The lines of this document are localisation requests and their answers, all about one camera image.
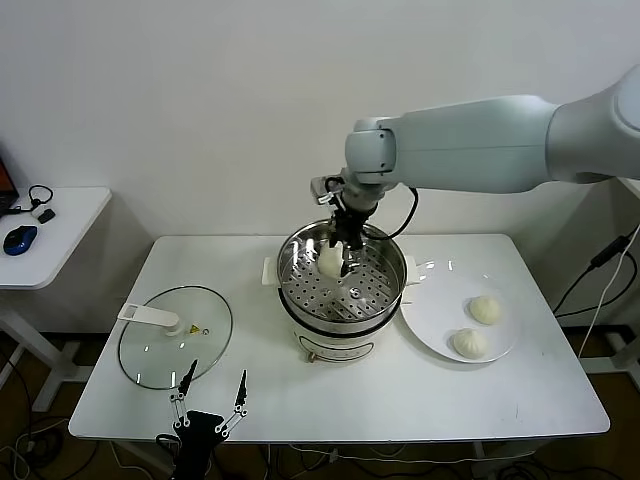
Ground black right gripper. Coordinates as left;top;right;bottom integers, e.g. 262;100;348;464
325;207;374;279

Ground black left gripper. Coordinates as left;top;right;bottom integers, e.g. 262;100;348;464
168;357;250;480

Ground white steamed baozi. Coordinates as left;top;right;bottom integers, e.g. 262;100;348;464
452;328;489;360
468;295;503;326
318;242;346;279

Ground steel perforated steamer basket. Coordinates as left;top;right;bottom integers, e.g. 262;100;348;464
275;217;407;336

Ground white electric cooking pot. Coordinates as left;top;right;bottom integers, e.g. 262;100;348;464
259;254;417;365

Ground white round plate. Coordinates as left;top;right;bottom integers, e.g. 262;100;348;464
398;259;520;364

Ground large white table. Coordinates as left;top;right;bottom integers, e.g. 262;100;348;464
68;234;611;474

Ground small white side table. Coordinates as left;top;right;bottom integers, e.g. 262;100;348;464
0;187;112;414

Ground blue computer mouse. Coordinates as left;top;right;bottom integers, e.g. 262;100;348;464
2;225;39;257

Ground laptop with red screen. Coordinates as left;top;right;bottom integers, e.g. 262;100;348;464
0;144;21;219

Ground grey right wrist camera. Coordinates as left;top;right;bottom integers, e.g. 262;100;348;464
309;175;347;205

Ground glass lid with white handle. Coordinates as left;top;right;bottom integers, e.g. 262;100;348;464
117;285;234;391

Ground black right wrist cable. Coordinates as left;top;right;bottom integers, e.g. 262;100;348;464
363;186;419;241

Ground white hanging cable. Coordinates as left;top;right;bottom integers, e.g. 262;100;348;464
577;244;632;359

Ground black power cable with adapter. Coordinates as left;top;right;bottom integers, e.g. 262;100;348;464
552;234;631;319

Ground black earphone cable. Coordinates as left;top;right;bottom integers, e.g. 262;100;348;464
0;185;55;219

